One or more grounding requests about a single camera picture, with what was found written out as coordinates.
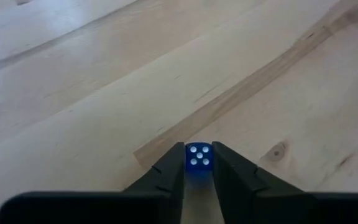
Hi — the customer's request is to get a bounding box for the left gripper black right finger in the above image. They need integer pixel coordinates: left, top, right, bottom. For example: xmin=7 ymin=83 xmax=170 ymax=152
xmin=211 ymin=141 xmax=358 ymax=224

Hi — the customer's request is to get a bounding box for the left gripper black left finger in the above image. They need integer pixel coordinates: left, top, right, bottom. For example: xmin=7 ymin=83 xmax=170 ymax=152
xmin=0 ymin=142 xmax=186 ymax=224

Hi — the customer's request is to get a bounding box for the small blue die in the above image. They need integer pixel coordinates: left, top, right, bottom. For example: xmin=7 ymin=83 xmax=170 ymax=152
xmin=185 ymin=142 xmax=214 ymax=172

